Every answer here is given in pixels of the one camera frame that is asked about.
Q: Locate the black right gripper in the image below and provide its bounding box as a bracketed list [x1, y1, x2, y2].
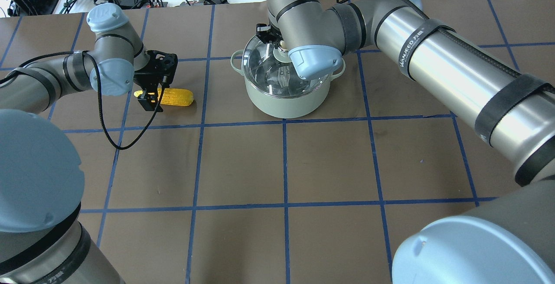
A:
[256, 23, 283, 49]

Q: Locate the pale green cooking pot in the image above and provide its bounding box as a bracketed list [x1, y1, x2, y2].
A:
[230, 36, 345, 119]

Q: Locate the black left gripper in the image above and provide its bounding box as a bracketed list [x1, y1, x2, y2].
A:
[134, 49, 178, 113]

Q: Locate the glass pot lid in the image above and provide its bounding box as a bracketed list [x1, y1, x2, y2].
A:
[236, 36, 343, 98]

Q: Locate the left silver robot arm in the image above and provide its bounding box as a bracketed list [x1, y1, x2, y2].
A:
[0, 3, 178, 284]

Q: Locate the yellow corn cob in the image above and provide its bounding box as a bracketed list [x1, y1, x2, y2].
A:
[134, 88, 194, 107]

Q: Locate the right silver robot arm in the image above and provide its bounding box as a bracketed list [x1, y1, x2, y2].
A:
[145, 2, 518, 284]

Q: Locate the brown gridded table mat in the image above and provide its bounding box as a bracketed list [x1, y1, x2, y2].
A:
[1, 0, 554, 284]

